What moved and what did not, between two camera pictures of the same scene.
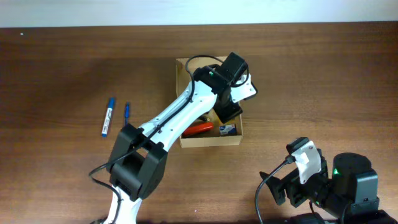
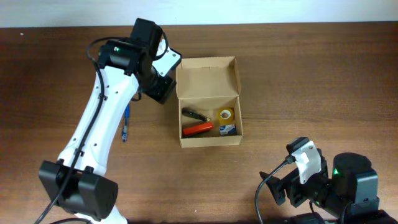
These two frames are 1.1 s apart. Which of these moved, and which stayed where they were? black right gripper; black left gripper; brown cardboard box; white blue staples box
Moved: black left gripper
Stayed: brown cardboard box; white blue staples box; black right gripper
